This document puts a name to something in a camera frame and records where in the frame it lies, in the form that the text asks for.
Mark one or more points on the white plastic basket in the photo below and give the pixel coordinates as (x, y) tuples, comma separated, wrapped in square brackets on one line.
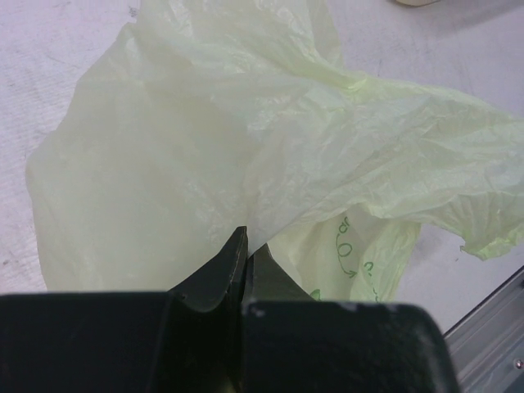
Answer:
[(416, 3)]

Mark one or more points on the light green fruit bag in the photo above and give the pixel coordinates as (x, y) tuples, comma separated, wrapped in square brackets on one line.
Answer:
[(205, 116)]

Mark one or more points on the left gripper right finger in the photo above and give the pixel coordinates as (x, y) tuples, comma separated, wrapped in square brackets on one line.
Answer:
[(293, 343)]

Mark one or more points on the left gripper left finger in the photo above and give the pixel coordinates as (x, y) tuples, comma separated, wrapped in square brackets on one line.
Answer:
[(184, 339)]

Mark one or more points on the aluminium mounting rail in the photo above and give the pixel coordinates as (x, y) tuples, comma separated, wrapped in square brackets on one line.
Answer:
[(486, 345)]

